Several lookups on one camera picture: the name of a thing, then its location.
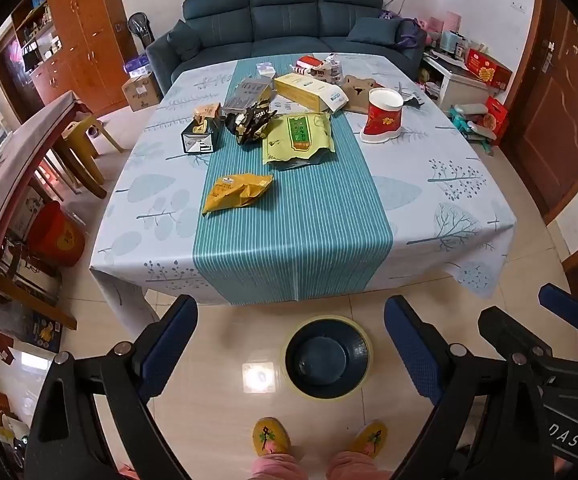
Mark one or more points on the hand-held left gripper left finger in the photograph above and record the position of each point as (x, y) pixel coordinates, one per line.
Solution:
(166, 347)

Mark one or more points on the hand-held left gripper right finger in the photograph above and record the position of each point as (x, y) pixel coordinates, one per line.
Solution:
(414, 350)

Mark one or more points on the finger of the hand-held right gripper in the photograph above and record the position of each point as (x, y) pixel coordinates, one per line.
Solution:
(564, 305)
(509, 329)

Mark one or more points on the dark round trash bin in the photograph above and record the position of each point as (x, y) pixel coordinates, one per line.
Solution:
(326, 360)

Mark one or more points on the green yellow tea bag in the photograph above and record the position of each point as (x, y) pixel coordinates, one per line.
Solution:
(296, 135)

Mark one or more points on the brown pulp cup holder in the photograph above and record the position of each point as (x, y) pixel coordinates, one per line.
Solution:
(356, 94)

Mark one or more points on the long yellow carton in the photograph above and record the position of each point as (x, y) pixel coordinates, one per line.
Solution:
(304, 89)

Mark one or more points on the yellow knitted slipper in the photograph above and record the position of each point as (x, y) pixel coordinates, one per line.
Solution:
(369, 439)
(271, 437)

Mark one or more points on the blue printed box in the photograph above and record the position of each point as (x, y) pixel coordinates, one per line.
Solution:
(44, 331)

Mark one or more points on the person's right leg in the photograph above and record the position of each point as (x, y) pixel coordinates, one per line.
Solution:
(356, 467)

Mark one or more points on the person's leg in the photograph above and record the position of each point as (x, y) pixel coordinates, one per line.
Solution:
(274, 467)
(356, 467)

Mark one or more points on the red plastic bucket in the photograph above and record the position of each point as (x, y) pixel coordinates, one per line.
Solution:
(56, 235)

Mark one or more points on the person's left leg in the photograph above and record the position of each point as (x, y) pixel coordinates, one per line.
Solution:
(274, 467)

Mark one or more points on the yellow snack packet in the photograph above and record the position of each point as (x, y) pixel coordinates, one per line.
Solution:
(236, 192)

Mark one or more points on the brown wooden door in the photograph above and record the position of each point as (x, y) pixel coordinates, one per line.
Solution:
(559, 110)

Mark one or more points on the small red gift box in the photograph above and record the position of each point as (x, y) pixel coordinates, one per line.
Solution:
(495, 116)

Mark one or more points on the teal plastic toy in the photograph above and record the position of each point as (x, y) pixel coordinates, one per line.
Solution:
(469, 122)

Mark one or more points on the black white carton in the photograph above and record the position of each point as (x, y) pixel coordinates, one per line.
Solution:
(199, 143)

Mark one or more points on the yellow plastic stool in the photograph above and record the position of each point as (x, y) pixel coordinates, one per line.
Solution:
(81, 135)

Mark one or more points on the red paper bucket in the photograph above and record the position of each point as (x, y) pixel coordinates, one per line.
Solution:
(381, 120)

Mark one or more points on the small tan snack packet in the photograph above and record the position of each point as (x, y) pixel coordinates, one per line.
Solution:
(206, 112)

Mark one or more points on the black gold crumpled wrapper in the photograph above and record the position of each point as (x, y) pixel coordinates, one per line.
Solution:
(249, 122)

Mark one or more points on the cloth covered side table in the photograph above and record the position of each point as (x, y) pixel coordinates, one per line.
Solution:
(14, 160)

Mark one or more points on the white side cabinet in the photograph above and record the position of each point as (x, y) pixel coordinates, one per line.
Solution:
(459, 85)

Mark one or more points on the large red gift box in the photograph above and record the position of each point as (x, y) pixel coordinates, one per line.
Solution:
(489, 69)

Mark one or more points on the brown cardboard box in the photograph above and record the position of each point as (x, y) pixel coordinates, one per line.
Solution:
(141, 91)

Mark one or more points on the pale teal appliance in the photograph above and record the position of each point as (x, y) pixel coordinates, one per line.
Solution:
(451, 44)

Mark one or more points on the purple white box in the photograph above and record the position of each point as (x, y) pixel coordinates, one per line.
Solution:
(136, 64)

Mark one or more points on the white printed crumpled wrapper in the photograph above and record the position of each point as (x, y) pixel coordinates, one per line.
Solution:
(330, 71)

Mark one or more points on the small white box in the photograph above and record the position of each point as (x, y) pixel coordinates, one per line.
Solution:
(265, 70)

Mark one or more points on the pink gift bag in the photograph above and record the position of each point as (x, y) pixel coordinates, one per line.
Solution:
(441, 24)

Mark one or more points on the dark teal cushion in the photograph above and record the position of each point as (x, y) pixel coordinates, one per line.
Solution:
(373, 30)
(185, 41)

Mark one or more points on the purple bag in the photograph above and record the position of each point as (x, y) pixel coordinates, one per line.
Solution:
(409, 30)

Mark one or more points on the black standing fan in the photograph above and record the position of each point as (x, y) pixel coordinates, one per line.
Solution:
(141, 30)

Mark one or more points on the orange wooden cabinet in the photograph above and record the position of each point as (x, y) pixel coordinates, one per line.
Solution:
(84, 25)

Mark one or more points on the dark teal sofa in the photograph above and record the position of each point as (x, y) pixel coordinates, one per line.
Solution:
(279, 15)

